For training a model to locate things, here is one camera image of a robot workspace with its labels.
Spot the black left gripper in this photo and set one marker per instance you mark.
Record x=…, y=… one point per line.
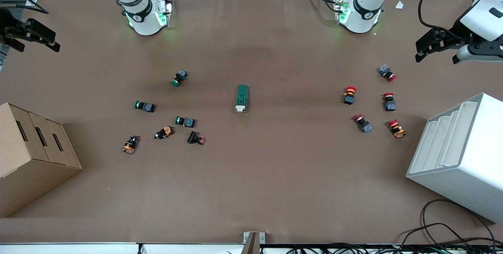
x=452, y=34

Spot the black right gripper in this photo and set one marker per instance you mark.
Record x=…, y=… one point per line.
x=8, y=22

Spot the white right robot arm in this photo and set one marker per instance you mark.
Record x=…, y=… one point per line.
x=141, y=18

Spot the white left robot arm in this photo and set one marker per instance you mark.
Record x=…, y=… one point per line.
x=365, y=10

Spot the red push button blue block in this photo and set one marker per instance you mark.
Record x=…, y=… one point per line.
x=386, y=71
x=390, y=104
x=363, y=124

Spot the small white paper scrap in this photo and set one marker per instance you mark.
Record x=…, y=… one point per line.
x=399, y=5

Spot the red push button orange block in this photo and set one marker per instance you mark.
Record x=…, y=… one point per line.
x=397, y=129

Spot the red yellow emergency stop button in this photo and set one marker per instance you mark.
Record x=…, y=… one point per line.
x=349, y=96

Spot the white stepped rack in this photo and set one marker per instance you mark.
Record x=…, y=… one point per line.
x=467, y=159

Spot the slotted cardboard box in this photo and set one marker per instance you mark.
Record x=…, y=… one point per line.
x=31, y=159

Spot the black square push button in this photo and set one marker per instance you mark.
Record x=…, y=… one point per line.
x=194, y=137

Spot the brown paper table cover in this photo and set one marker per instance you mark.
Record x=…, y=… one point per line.
x=275, y=175

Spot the green push button switch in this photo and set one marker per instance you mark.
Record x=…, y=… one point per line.
x=185, y=121
x=145, y=106
x=180, y=77

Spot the black orange push button switch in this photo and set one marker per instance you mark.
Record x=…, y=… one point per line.
x=164, y=132
x=131, y=144

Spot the white table edge rail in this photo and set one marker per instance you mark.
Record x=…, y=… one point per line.
x=78, y=249

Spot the aluminium camera mount post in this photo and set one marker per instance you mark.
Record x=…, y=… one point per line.
x=253, y=242

